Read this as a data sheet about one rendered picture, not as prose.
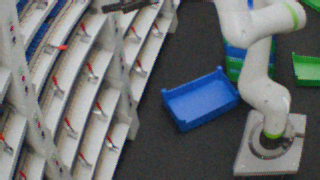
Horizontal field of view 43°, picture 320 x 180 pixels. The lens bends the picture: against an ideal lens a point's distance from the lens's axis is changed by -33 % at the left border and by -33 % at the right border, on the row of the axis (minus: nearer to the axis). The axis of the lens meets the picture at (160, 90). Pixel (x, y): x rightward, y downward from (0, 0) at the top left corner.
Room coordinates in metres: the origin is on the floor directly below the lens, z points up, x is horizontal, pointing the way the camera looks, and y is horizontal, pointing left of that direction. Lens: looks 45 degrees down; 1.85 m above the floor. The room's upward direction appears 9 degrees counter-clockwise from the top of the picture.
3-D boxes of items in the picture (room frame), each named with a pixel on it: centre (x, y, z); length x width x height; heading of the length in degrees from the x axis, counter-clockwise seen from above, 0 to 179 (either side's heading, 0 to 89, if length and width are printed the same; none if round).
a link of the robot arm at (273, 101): (1.18, -0.42, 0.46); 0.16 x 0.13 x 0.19; 36
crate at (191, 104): (1.71, -0.18, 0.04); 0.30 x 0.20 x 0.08; 108
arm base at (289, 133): (1.14, -0.47, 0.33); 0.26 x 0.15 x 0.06; 59
